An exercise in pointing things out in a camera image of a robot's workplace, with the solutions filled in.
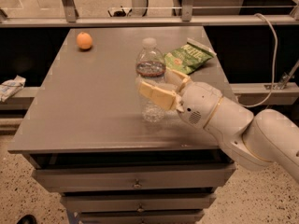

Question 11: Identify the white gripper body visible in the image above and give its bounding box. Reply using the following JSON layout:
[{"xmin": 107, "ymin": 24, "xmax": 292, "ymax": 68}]
[{"xmin": 178, "ymin": 82, "xmax": 222, "ymax": 129}]

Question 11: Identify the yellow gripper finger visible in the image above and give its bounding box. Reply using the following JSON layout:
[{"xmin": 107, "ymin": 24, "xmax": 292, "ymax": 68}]
[
  {"xmin": 137, "ymin": 81, "xmax": 177, "ymax": 111},
  {"xmin": 164, "ymin": 68, "xmax": 192, "ymax": 92}
]

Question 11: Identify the clear plastic water bottle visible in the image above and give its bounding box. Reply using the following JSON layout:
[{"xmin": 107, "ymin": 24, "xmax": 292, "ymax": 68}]
[{"xmin": 135, "ymin": 37, "xmax": 166, "ymax": 122}]

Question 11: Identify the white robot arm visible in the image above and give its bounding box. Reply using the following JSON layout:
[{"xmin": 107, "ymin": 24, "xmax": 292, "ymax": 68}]
[{"xmin": 135, "ymin": 69, "xmax": 299, "ymax": 182}]

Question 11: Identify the green chip bag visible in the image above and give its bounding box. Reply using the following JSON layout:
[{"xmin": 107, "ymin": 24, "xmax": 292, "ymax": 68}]
[{"xmin": 164, "ymin": 38, "xmax": 217, "ymax": 75}]

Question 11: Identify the grey drawer cabinet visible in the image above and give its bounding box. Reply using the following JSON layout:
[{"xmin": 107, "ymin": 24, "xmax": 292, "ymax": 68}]
[{"xmin": 8, "ymin": 26, "xmax": 235, "ymax": 224}]

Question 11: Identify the top drawer knob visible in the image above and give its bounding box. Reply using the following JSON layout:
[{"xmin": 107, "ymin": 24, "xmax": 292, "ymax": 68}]
[{"xmin": 133, "ymin": 179, "xmax": 142, "ymax": 189}]

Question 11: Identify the drawer knob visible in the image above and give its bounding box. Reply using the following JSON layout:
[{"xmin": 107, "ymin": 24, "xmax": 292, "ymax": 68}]
[
  {"xmin": 133, "ymin": 179, "xmax": 142, "ymax": 189},
  {"xmin": 136, "ymin": 204, "xmax": 145, "ymax": 213}
]

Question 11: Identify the orange fruit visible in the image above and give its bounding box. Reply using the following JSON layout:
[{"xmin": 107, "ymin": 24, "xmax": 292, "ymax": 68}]
[{"xmin": 76, "ymin": 32, "xmax": 93, "ymax": 50}]

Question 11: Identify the middle drawer knob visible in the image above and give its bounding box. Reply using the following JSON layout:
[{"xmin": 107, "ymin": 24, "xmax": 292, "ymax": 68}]
[{"xmin": 136, "ymin": 204, "xmax": 145, "ymax": 213}]

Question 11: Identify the white wrapped packet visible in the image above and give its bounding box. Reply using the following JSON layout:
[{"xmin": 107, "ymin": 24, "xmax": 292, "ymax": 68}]
[{"xmin": 0, "ymin": 76, "xmax": 26, "ymax": 102}]

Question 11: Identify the black shoe tip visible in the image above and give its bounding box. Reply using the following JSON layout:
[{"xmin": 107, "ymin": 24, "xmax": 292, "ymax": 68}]
[{"xmin": 17, "ymin": 215, "xmax": 37, "ymax": 224}]

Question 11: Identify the metal railing frame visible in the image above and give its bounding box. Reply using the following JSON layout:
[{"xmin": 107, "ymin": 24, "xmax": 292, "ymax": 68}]
[{"xmin": 0, "ymin": 0, "xmax": 299, "ymax": 27}]

